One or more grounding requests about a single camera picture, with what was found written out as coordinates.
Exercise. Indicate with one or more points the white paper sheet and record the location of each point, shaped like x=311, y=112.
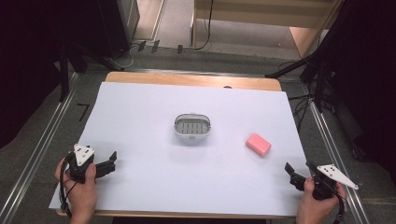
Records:
x=155, y=149

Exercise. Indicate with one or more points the person's right hand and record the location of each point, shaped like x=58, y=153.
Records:
x=314, y=207

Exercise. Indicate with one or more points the light wooden shelf unit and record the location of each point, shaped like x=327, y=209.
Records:
x=249, y=15

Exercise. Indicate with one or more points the pink soap bar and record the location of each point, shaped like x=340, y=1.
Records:
x=258, y=144

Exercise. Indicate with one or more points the metal floor rail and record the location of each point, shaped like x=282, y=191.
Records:
x=37, y=152
x=334, y=149

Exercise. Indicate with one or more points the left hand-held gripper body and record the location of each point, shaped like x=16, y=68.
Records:
x=82, y=154

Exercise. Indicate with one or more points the black metal stand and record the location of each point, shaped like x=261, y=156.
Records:
x=64, y=74

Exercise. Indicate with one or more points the black curtain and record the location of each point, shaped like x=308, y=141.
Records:
x=367, y=81
x=28, y=62

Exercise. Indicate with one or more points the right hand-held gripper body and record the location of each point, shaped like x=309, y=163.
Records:
x=334, y=175

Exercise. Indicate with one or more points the black tripod stand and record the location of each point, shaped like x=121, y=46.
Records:
x=299, y=67

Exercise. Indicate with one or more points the white soap dish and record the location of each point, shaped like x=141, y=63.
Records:
x=192, y=125

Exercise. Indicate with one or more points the dark cabinet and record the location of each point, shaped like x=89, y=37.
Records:
x=123, y=21

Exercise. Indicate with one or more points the person's left hand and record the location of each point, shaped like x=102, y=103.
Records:
x=80, y=194

